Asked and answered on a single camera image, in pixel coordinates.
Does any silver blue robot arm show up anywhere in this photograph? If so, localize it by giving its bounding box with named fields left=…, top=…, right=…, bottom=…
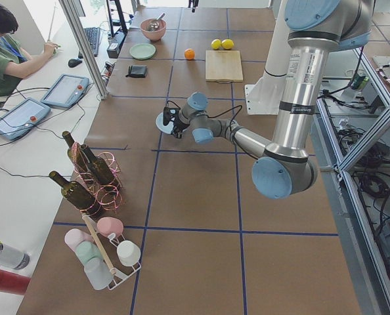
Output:
left=156, top=1, right=374, bottom=199

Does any upper yellow lemon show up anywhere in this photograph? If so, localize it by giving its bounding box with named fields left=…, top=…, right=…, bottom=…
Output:
left=211, top=39, right=223, bottom=51

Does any copper wire bottle rack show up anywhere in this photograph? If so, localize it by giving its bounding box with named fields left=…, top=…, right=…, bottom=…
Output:
left=68, top=142, right=123, bottom=213

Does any dark wine bottle right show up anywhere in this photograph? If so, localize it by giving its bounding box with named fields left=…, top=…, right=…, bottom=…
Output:
left=80, top=144, right=119, bottom=187

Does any folded grey cloth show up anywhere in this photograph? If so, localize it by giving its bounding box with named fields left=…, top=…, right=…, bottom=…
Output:
left=126, top=65, right=148, bottom=78

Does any yellow lemon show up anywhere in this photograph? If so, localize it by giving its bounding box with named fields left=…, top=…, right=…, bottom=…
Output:
left=221, top=39, right=234, bottom=50
left=211, top=39, right=223, bottom=51

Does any aluminium frame post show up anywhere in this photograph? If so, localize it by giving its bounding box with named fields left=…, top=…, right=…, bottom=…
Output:
left=58, top=0, right=108, bottom=100

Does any orange fruit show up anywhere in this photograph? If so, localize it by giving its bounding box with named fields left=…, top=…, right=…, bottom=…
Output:
left=184, top=49, right=195, bottom=60

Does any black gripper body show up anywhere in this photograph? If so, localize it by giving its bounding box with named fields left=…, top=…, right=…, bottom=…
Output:
left=162, top=106, right=184, bottom=135

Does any near blue teach pendant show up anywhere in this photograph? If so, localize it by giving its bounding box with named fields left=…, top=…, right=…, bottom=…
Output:
left=0, top=98, right=51, bottom=140

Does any pale green cup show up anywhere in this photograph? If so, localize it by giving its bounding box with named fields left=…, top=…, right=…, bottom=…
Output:
left=75, top=241, right=102, bottom=265

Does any bamboo cutting board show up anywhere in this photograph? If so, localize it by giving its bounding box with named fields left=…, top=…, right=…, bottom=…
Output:
left=206, top=50, right=244, bottom=83

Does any far blue teach pendant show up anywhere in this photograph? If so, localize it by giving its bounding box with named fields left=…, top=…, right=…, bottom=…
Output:
left=41, top=74, right=89, bottom=109

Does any metal spoon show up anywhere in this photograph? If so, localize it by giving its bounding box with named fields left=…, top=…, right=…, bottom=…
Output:
left=146, top=12, right=165, bottom=32

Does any person in green shirt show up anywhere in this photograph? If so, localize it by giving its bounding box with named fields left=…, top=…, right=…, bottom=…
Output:
left=0, top=4, right=58, bottom=96

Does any light blue plate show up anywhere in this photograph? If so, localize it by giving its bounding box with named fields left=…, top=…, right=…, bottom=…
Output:
left=156, top=111, right=175, bottom=135

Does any dark wine bottle front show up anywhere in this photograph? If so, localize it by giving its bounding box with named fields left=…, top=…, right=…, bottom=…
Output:
left=49, top=171, right=104, bottom=219

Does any green drink can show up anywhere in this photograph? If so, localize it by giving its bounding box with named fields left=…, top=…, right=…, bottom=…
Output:
left=350, top=73, right=369, bottom=91

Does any red cylinder bottle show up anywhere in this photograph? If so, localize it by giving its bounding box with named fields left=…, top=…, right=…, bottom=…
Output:
left=0, top=270, right=31, bottom=295

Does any dark wine bottle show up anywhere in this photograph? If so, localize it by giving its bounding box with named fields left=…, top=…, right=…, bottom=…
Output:
left=80, top=144, right=119, bottom=187
left=49, top=171, right=104, bottom=219
left=62, top=131, right=93, bottom=188

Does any white cup rack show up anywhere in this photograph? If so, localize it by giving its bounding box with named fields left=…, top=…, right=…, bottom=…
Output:
left=82, top=215, right=141, bottom=291

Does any black power strip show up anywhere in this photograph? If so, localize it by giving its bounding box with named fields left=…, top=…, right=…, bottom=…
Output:
left=106, top=31, right=125, bottom=59

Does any grey blue cup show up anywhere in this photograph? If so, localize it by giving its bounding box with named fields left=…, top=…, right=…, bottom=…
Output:
left=84, top=257, right=114, bottom=290

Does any pink cup upper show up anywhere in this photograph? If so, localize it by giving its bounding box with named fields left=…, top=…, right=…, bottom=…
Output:
left=97, top=217, right=124, bottom=237

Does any black computer mouse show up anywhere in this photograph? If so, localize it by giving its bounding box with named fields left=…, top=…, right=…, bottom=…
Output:
left=68, top=58, right=83, bottom=68

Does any grey water bottle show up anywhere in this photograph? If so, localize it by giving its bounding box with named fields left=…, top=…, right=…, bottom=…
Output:
left=0, top=241, right=30, bottom=270

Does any white cup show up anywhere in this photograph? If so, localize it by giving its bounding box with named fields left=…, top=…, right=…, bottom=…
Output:
left=117, top=240, right=141, bottom=266

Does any pink bowl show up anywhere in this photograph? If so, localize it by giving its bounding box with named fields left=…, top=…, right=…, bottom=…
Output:
left=140, top=18, right=166, bottom=41

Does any light green plate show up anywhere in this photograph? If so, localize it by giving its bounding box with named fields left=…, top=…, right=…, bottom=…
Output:
left=129, top=43, right=156, bottom=60

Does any dark wine bottle left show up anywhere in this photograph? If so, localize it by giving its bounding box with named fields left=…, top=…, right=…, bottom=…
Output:
left=62, top=131, right=93, bottom=188

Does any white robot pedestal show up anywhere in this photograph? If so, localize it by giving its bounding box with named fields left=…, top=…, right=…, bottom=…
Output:
left=245, top=0, right=292, bottom=115

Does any black keyboard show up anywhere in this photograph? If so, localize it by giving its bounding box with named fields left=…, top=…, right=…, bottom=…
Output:
left=83, top=27, right=101, bottom=56

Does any pale pink cup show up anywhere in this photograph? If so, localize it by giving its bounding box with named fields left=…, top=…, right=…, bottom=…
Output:
left=64, top=228, right=94, bottom=252

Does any lower yellow lemon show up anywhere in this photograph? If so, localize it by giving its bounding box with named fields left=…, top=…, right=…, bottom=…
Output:
left=221, top=39, right=234, bottom=50

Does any blue teach pendant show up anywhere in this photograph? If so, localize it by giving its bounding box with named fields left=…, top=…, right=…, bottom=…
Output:
left=41, top=74, right=89, bottom=109
left=0, top=98, right=51, bottom=140

